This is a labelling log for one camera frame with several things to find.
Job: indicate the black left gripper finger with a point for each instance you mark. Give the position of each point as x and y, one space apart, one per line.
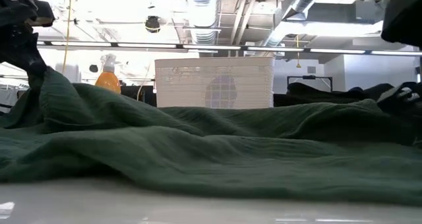
37 74

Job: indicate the dark green garment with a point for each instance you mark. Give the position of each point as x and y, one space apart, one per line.
198 151

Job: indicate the silver spiral ventilation duct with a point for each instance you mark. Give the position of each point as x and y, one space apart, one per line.
296 6

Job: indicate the orange spray bottle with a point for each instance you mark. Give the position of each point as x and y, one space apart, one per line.
108 80

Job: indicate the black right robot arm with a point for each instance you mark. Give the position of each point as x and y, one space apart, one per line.
403 16

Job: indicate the white perforated plastic basket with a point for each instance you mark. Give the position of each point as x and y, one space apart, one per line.
184 85

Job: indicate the black tubular stand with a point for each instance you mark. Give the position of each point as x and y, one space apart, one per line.
310 77

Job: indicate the silver ribbed ventilation duct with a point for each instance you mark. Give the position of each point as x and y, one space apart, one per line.
201 13

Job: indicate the black towel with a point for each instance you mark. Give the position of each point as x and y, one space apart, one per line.
329 89

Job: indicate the black hanging ceiling device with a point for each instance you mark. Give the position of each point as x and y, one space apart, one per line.
152 23

